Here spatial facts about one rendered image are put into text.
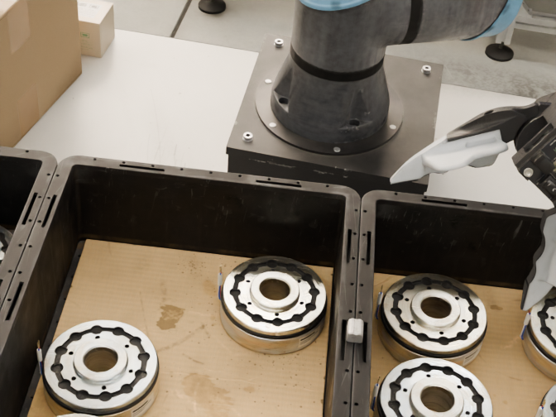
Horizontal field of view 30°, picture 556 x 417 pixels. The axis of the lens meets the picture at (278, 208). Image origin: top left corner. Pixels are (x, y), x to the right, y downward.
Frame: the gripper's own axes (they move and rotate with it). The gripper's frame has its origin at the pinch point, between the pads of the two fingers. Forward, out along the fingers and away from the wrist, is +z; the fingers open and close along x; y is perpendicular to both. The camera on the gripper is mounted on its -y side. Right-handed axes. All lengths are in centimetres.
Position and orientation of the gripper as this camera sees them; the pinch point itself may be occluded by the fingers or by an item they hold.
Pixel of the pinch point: (454, 245)
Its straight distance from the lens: 84.6
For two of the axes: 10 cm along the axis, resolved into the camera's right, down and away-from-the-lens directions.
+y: -1.0, 3.0, -9.5
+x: 7.2, 6.8, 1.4
